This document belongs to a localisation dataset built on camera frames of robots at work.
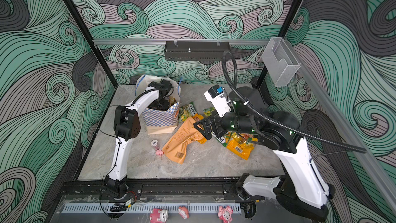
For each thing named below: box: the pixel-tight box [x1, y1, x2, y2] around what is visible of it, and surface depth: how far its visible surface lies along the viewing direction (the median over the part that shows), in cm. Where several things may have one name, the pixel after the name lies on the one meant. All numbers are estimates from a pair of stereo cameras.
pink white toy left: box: [149, 208, 169, 223], surface depth 65 cm
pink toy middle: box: [177, 205, 190, 220], surface depth 65 cm
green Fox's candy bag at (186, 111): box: [178, 101, 198, 123], surface depth 102 cm
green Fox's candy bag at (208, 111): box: [202, 106, 216, 117], surface depth 103 cm
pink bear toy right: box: [217, 205, 234, 223], surface depth 67 cm
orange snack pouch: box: [162, 116, 204, 165], surface depth 87 cm
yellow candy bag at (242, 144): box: [225, 131, 258, 161], surface depth 86 cm
